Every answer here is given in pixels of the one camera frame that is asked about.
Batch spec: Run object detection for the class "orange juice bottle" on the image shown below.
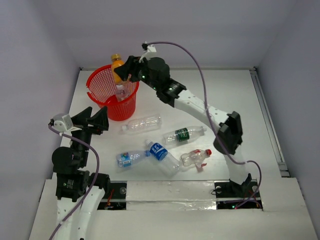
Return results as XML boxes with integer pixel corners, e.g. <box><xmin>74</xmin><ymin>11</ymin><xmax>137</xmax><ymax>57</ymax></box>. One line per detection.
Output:
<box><xmin>111</xmin><ymin>53</ymin><xmax>127</xmax><ymax>85</ymax></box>

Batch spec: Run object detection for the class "blue label clear bottle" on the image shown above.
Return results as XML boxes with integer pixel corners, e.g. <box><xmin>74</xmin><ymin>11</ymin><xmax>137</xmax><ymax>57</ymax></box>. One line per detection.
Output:
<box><xmin>145</xmin><ymin>139</ymin><xmax>180</xmax><ymax>177</ymax></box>

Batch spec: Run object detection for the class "green label clear bottle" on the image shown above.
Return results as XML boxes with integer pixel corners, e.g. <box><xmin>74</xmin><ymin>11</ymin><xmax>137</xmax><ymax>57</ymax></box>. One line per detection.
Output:
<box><xmin>162</xmin><ymin>126</ymin><xmax>207</xmax><ymax>146</ymax></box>

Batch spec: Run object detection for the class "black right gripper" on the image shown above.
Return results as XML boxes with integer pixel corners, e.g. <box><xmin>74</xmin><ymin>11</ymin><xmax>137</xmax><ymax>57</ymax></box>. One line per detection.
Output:
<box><xmin>115</xmin><ymin>54</ymin><xmax>160</xmax><ymax>91</ymax></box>

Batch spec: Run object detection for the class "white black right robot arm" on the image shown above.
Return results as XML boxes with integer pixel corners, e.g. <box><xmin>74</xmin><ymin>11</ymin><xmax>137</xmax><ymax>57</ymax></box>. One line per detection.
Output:
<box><xmin>114</xmin><ymin>56</ymin><xmax>252</xmax><ymax>196</ymax></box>

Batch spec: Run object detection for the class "red mesh plastic basket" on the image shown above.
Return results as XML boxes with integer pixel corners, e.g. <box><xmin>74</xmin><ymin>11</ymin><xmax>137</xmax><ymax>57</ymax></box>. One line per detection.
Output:
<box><xmin>86</xmin><ymin>64</ymin><xmax>139</xmax><ymax>122</ymax></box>

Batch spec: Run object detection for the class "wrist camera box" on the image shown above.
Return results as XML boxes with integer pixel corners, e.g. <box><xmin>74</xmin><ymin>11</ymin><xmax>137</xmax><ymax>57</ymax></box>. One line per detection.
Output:
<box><xmin>139</xmin><ymin>41</ymin><xmax>157</xmax><ymax>63</ymax></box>
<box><xmin>48</xmin><ymin>113</ymin><xmax>81</xmax><ymax>134</ymax></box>

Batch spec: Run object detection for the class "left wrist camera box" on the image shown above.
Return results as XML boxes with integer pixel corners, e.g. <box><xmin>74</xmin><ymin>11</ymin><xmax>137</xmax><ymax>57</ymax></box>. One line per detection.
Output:
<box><xmin>48</xmin><ymin>113</ymin><xmax>81</xmax><ymax>134</ymax></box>

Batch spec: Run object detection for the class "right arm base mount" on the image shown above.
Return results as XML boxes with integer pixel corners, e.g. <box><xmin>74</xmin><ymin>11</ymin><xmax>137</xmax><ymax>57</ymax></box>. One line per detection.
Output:
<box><xmin>211</xmin><ymin>173</ymin><xmax>263</xmax><ymax>210</ymax></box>

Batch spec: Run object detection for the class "purple label small bottle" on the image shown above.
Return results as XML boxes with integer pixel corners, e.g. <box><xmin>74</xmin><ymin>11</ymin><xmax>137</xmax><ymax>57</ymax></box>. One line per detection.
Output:
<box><xmin>115</xmin><ymin>84</ymin><xmax>130</xmax><ymax>102</ymax></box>

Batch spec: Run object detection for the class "clear unlabelled plastic bottle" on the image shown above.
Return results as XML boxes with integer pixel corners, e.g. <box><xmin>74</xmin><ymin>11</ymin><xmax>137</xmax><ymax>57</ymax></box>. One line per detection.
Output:
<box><xmin>121</xmin><ymin>113</ymin><xmax>162</xmax><ymax>134</ymax></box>

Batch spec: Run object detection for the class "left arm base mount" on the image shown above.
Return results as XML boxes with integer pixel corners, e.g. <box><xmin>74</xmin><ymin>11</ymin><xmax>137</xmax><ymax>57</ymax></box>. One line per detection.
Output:
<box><xmin>97</xmin><ymin>181</ymin><xmax>127</xmax><ymax>211</ymax></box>

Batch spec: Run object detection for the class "red cap clear bottle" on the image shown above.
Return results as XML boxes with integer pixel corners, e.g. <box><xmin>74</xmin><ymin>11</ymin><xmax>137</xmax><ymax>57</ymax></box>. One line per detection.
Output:
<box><xmin>179</xmin><ymin>149</ymin><xmax>212</xmax><ymax>173</ymax></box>

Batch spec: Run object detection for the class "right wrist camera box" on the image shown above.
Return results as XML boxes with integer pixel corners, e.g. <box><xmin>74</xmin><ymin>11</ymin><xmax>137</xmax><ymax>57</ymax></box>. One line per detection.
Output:
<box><xmin>139</xmin><ymin>41</ymin><xmax>157</xmax><ymax>63</ymax></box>

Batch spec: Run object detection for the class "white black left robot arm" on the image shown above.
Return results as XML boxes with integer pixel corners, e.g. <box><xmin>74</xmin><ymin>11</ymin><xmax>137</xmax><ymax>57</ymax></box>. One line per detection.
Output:
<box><xmin>48</xmin><ymin>106</ymin><xmax>111</xmax><ymax>240</ymax></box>

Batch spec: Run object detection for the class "silver foil tape strip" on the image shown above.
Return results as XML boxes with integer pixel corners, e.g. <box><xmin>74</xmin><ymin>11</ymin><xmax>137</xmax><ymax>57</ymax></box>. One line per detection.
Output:
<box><xmin>125</xmin><ymin>180</ymin><xmax>217</xmax><ymax>211</ymax></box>

